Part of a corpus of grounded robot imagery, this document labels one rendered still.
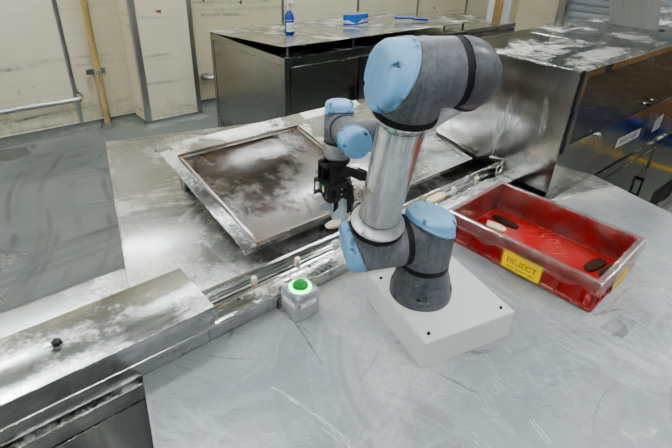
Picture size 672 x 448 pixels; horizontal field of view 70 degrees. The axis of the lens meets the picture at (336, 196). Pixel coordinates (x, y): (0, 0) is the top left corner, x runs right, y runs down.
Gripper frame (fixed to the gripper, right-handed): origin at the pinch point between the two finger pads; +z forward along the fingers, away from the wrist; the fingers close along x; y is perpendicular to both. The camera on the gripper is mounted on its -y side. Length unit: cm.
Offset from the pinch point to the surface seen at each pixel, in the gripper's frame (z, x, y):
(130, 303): 2, -3, 60
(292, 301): 6.0, 15.3, 27.8
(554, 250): 11, 41, -53
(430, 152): 4, -20, -65
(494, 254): 9.2, 32.0, -33.4
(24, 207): 95, -247, 57
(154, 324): 2, 7, 58
